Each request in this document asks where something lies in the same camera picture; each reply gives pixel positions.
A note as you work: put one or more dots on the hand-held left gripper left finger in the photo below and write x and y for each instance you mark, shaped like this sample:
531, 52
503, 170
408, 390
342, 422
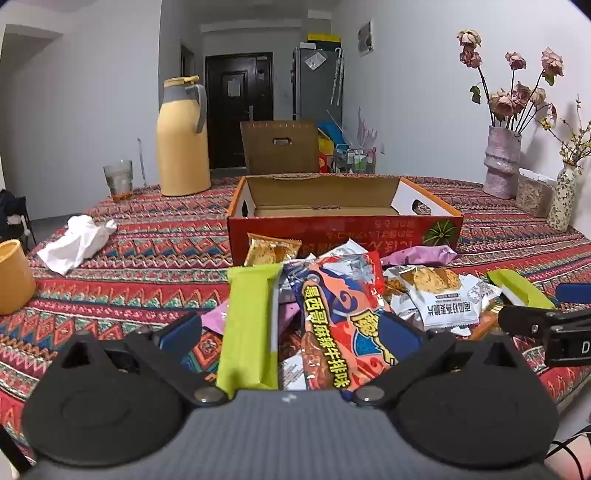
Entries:
181, 333

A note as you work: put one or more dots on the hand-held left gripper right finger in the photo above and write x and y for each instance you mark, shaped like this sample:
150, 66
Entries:
400, 336

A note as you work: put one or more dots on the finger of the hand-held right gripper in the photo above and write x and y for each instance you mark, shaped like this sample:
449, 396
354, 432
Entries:
575, 294
526, 319

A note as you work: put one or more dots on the long green snack packet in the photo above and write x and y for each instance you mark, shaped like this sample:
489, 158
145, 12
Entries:
249, 323
517, 288

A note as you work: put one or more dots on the pink snack packet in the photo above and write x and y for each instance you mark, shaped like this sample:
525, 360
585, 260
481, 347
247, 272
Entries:
217, 318
422, 256

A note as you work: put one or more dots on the large orange snack bag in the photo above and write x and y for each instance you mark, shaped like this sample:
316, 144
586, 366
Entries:
341, 323

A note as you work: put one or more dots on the orange cracker snack packet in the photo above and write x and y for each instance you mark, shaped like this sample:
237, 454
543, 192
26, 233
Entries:
270, 251

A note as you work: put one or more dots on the red cardboard box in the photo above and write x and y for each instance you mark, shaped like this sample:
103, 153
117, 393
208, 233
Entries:
323, 226

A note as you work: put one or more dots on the orange snack stick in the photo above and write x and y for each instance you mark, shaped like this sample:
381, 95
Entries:
485, 323

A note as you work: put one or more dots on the silver blue snack bag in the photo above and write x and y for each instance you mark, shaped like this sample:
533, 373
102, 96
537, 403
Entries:
293, 284

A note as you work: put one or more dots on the white crumpled cloth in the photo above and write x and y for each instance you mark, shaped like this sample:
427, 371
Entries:
74, 244

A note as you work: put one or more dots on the yellow flower twigs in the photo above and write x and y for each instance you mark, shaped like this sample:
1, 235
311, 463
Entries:
577, 147

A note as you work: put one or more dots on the pink textured vase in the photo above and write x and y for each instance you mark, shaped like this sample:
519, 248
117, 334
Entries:
502, 166

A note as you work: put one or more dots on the drinking glass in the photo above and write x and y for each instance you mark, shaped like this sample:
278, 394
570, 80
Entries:
118, 182

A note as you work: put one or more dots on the thin white pole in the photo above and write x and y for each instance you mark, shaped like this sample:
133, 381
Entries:
142, 161

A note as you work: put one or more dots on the yellow cup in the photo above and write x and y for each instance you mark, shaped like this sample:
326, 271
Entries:
14, 277

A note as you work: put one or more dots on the yellow thermos jug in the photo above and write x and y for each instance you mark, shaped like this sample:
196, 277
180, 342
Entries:
182, 143

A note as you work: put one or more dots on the yellow bag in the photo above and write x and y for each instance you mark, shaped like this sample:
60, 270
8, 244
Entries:
325, 159

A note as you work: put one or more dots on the brown cardboard box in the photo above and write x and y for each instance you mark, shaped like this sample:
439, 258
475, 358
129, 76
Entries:
277, 157

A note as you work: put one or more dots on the dried rose bouquet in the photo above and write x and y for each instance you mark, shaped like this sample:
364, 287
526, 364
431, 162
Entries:
508, 99

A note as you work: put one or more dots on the dark chair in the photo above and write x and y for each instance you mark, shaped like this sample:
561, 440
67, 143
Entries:
14, 212

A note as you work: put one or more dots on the purple dried plant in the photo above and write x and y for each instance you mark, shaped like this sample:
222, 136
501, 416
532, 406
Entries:
367, 129

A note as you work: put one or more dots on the black door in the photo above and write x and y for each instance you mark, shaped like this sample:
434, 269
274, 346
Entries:
240, 120

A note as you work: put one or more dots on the paper sheet on door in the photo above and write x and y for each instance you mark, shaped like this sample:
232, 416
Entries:
232, 85

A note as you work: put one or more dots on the grey refrigerator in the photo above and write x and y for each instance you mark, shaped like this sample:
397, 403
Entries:
314, 92

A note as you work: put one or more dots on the hanging umbrella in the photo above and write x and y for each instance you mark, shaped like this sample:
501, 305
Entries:
338, 76

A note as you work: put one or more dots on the paper sheet on refrigerator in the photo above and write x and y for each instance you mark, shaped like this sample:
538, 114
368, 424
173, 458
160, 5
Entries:
316, 60

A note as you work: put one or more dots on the yellow storage box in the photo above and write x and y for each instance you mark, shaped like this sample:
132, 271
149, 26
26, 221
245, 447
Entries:
323, 37

